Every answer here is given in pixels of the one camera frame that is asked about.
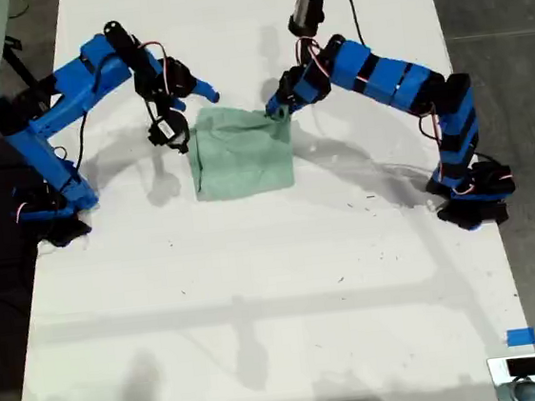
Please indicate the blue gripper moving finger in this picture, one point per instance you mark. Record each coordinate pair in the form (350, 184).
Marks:
(205, 88)
(277, 106)

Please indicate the black stand leg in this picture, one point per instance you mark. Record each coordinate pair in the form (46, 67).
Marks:
(13, 44)

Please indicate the pale green t-shirt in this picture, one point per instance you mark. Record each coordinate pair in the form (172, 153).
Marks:
(239, 155)

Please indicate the black camera box with label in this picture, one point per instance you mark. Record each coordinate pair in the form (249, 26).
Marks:
(164, 131)

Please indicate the black silver camera box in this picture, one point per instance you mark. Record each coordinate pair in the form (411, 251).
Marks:
(307, 9)

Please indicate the blue tape strip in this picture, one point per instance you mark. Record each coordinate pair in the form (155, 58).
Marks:
(521, 336)

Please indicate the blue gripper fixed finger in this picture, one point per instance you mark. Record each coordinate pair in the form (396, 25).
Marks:
(300, 105)
(177, 103)

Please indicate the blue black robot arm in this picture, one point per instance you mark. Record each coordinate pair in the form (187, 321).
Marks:
(69, 87)
(388, 75)

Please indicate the small black box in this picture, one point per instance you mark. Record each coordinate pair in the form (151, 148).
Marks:
(529, 367)

